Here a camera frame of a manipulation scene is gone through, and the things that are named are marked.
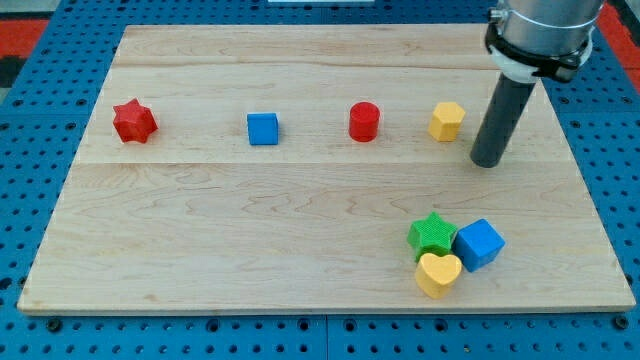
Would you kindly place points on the green star block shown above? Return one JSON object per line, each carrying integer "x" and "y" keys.
{"x": 431, "y": 235}

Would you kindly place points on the blue cube block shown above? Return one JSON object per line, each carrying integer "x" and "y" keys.
{"x": 477, "y": 244}

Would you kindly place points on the red cylinder block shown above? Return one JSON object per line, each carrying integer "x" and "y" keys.
{"x": 364, "y": 120}

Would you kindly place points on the blue triangle block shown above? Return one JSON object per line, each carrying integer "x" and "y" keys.
{"x": 262, "y": 129}

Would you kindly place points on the red star block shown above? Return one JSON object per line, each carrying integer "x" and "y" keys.
{"x": 134, "y": 122}

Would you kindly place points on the yellow hexagon block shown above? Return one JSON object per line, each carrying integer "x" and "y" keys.
{"x": 446, "y": 121}

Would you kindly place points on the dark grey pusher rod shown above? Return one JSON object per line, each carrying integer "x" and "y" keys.
{"x": 504, "y": 111}

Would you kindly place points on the yellow heart block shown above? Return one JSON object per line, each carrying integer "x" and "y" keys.
{"x": 435, "y": 275}

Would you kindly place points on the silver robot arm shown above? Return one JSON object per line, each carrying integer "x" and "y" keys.
{"x": 532, "y": 39}

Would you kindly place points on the light wooden board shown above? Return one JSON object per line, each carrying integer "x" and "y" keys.
{"x": 197, "y": 221}

